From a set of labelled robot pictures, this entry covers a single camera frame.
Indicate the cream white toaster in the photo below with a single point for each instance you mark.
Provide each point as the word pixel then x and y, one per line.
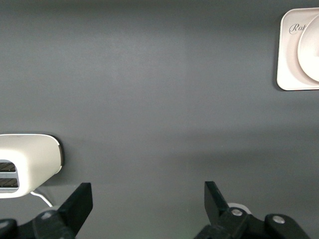
pixel 32 159

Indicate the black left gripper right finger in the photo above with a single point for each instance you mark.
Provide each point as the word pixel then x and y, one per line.
pixel 216 201

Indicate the cream rectangular tray rabbit print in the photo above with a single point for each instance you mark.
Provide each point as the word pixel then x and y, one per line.
pixel 286 62

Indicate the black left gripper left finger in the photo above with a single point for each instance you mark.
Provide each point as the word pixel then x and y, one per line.
pixel 74 204

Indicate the round cream plate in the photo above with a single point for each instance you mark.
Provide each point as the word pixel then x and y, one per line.
pixel 309 49

